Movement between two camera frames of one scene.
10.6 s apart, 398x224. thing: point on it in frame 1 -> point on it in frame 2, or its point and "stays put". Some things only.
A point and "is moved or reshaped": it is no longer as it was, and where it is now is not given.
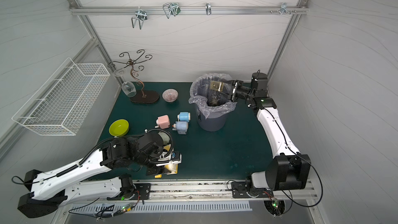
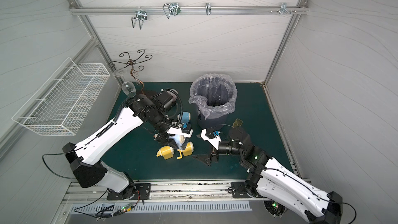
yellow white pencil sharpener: [173, 168] -> [188, 150]
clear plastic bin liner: [209, 100] stays put
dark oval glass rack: [150, 97] stays put
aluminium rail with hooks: [170, 10] stays put
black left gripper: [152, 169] -> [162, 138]
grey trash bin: [216, 123] stays put
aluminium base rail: [186, 190] stays put
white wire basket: [62, 103] stays put
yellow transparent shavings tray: [216, 85] -> [237, 123]
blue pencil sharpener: [182, 127] is moved or reshaped
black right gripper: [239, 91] -> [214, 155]
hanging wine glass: [128, 87] stays put
